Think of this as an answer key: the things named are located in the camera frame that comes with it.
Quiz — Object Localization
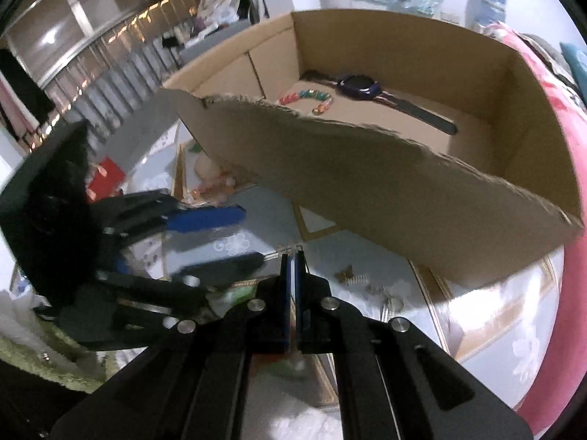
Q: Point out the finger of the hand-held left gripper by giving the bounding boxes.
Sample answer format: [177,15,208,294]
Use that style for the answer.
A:
[59,253,266,351]
[92,190,246,248]

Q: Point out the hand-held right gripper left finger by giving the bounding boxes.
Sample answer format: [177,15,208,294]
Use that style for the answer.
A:
[50,253,294,440]

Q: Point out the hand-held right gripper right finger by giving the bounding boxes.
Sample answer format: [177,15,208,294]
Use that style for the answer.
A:
[293,251,535,440]

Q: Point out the pink bead bracelet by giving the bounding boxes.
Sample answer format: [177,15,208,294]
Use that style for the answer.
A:
[190,172,237,205]

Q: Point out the gold butterfly hair clip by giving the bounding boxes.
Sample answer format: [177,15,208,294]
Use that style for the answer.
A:
[334,265,369,287]

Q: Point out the brown cardboard box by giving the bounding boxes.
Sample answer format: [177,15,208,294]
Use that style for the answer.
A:
[161,9,585,289]

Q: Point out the multicolour bead bracelet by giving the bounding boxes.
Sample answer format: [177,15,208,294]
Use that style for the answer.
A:
[277,88,335,115]

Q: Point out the black and purple smart watch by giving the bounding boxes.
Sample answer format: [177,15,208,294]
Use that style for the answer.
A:
[300,70,459,136]

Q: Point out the red gift bag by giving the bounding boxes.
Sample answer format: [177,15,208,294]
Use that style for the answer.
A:
[87,156,127,200]

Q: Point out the white fleece garment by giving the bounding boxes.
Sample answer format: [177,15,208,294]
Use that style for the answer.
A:
[248,394,344,440]

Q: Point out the dark hanging garments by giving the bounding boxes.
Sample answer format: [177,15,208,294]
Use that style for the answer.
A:
[0,50,56,143]

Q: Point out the green fleece garment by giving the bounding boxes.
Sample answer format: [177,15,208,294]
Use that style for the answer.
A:
[0,321,106,392]

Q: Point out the metal stair railing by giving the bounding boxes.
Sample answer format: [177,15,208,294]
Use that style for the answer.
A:
[37,0,216,147]

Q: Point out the brown sliding door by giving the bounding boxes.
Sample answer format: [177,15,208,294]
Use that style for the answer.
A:
[4,0,152,88]

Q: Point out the pink floral blanket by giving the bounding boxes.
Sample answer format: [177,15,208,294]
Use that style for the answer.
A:
[486,23,587,432]

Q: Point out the blue water dispenser bottle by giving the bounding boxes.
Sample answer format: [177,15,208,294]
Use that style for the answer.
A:
[472,0,505,23]

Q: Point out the blue printed quilt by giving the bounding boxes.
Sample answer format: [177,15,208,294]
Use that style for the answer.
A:
[559,41,587,92]

